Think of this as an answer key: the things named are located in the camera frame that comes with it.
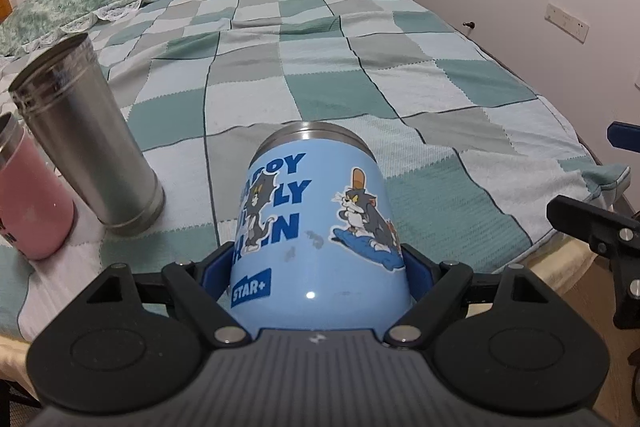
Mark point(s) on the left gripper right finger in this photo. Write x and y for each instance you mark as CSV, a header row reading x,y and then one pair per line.
x,y
438,291

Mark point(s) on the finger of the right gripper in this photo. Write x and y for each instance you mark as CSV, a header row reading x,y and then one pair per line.
x,y
611,236

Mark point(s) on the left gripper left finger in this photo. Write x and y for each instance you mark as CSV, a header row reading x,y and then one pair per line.
x,y
194,290

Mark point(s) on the blue cartoon cup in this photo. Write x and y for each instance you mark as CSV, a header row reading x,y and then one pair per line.
x,y
316,247

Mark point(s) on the pink steel cup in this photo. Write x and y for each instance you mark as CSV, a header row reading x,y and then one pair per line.
x,y
37,210

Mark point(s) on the checkered green bed blanket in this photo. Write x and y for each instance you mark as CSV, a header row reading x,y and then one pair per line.
x,y
470,154

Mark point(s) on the tall steel tumbler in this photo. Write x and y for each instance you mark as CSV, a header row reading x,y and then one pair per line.
x,y
64,99

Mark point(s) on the white wall socket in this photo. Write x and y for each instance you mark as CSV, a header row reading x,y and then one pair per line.
x,y
571,25

